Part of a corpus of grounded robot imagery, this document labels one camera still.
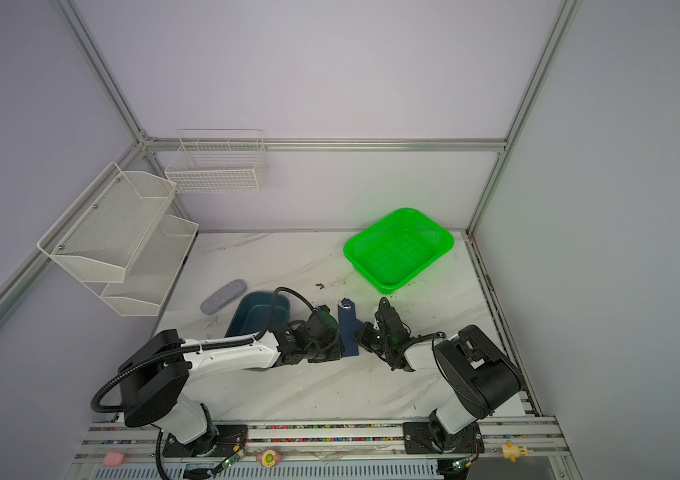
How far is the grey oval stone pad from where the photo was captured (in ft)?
3.21

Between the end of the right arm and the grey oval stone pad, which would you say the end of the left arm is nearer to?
the end of the right arm

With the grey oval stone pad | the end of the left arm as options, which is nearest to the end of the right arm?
the end of the left arm
